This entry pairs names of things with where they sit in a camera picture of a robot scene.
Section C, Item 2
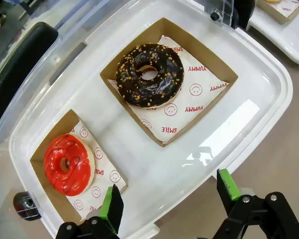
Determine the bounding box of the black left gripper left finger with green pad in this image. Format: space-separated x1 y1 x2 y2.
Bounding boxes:
55 183 125 239

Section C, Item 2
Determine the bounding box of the red glazed donut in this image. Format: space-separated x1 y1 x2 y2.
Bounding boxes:
43 133 96 196

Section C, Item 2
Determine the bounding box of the brown cardboard donut box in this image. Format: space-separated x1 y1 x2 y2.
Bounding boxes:
29 109 129 224
99 17 239 148

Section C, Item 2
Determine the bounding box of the yellow donut in cardboard tray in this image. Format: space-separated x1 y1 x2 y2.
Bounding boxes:
255 0 299 25

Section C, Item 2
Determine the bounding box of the white printed paper liner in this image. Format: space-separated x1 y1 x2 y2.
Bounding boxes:
107 34 229 146
64 120 128 220
273 0 299 18

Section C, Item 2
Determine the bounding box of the chocolate donut with nut bits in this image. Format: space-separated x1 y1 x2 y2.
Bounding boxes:
115 43 185 110

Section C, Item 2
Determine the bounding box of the white plastic display tray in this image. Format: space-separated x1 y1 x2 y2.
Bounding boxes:
246 0 299 67
8 0 294 239

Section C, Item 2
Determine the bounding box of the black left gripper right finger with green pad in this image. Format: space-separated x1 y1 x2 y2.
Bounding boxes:
215 168 299 239

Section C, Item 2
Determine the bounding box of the black lid handle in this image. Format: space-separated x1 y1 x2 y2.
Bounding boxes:
0 21 59 136

